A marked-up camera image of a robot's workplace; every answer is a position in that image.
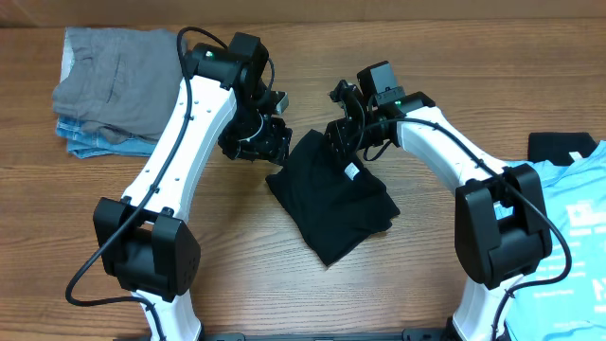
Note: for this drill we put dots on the folded black garment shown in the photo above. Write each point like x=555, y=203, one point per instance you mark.
x=561, y=149

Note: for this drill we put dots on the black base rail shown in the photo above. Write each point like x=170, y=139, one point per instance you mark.
x=326, y=336

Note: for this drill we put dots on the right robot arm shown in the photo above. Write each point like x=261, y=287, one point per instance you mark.
x=500, y=231

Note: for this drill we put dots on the black t-shirt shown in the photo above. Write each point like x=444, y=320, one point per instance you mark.
x=335, y=206

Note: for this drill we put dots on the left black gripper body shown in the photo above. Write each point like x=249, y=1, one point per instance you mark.
x=255, y=135

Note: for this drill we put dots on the folded blue jeans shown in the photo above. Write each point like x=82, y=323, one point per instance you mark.
x=85, y=145

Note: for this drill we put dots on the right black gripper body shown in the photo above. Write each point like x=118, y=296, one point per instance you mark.
x=339, y=137

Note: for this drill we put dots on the folded grey shorts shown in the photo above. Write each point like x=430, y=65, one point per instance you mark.
x=122, y=83

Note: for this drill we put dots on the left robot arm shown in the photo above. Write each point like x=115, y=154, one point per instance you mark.
x=143, y=238

